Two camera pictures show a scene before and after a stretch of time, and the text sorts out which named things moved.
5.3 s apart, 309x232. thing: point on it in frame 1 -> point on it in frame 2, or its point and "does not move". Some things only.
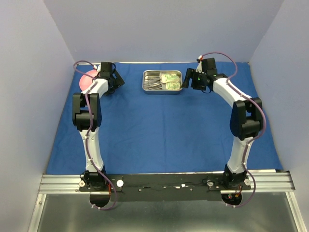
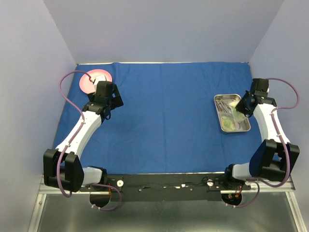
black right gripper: x=189 y=74 -> x=239 y=106
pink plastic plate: x=86 y=81 does not move
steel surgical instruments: x=153 y=83 -> x=223 y=106
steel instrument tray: x=161 y=81 -> x=230 y=119
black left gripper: x=118 y=82 -> x=117 y=100
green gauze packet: x=173 y=85 -> x=227 y=124
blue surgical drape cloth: x=143 y=132 does not move
